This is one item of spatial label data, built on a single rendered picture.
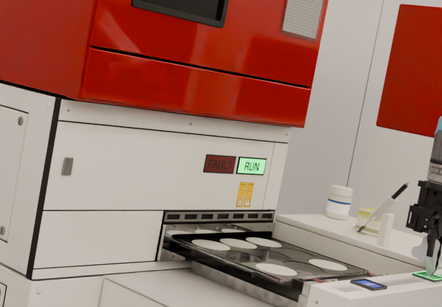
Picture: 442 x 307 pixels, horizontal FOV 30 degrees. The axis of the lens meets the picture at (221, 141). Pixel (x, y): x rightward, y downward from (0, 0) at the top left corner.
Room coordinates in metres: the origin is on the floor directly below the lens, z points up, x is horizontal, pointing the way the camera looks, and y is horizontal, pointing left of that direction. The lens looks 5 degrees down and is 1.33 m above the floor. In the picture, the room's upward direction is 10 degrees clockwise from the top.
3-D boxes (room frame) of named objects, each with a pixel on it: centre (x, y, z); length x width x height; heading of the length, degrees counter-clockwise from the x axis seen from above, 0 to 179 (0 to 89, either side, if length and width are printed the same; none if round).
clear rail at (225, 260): (1.95, -0.06, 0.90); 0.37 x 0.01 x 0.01; 48
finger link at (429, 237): (1.84, -0.51, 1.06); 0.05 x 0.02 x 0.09; 139
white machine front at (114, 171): (2.06, 0.08, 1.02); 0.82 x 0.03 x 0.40; 138
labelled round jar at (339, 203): (2.50, -0.39, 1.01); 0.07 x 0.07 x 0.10
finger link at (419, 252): (1.86, -0.50, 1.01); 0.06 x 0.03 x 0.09; 49
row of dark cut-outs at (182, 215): (2.19, -0.04, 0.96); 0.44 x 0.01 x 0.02; 138
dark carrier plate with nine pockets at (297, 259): (2.09, -0.18, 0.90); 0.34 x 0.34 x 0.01; 48
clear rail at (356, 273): (1.97, -0.31, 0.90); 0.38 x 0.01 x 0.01; 138
